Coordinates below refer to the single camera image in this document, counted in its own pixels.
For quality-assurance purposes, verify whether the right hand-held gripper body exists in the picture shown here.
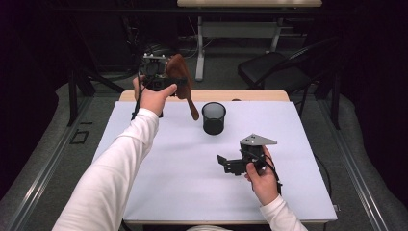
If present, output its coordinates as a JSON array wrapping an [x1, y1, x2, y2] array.
[[224, 133, 278, 177]]

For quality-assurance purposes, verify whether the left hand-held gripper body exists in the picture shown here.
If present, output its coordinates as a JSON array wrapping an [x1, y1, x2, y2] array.
[[140, 53, 177, 92]]

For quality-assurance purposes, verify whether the brown wooden hairbrush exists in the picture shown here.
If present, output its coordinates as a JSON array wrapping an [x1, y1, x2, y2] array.
[[165, 53, 200, 122]]

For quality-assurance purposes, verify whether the black mesh cup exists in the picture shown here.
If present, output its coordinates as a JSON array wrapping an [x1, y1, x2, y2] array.
[[201, 101, 227, 136]]

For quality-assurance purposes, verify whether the person's left hand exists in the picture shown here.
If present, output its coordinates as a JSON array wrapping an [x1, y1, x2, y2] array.
[[132, 76, 178, 117]]

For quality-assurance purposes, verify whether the person's right hand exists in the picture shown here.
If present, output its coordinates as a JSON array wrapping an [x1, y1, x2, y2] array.
[[243, 145, 281, 206]]

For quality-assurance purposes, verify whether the white table cover sheet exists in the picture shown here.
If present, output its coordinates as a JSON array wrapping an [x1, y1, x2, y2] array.
[[92, 100, 338, 222]]

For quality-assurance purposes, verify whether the wooden table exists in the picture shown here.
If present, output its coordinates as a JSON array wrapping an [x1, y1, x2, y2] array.
[[118, 90, 331, 225]]

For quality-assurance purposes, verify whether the black folding chair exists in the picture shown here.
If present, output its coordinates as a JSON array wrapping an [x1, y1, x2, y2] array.
[[237, 37, 341, 116]]

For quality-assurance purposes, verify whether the white metal desk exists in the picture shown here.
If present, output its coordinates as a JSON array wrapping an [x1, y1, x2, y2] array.
[[176, 0, 323, 82]]

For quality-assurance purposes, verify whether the black metal stand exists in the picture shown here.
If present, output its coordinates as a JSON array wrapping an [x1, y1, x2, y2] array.
[[65, 61, 127, 128], [314, 68, 342, 131]]

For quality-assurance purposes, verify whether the bundle of floor cables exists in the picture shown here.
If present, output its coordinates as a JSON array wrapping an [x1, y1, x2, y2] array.
[[123, 15, 215, 81]]

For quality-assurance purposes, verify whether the left hand-held gripper cable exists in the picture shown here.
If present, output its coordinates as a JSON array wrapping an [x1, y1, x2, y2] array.
[[130, 62, 145, 121]]

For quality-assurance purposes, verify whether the hand-held gripper cable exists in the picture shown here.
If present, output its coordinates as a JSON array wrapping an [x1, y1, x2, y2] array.
[[130, 62, 145, 121], [248, 149, 284, 196]]

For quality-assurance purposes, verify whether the right hand-held gripper cable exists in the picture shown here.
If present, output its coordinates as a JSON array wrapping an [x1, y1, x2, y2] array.
[[248, 149, 284, 196]]

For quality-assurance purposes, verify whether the black cable beside table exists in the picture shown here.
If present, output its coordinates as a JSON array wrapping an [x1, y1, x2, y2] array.
[[313, 153, 334, 197]]

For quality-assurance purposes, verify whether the aluminium floor rail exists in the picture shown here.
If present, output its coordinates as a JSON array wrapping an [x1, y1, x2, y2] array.
[[8, 95, 94, 231], [316, 99, 391, 231]]

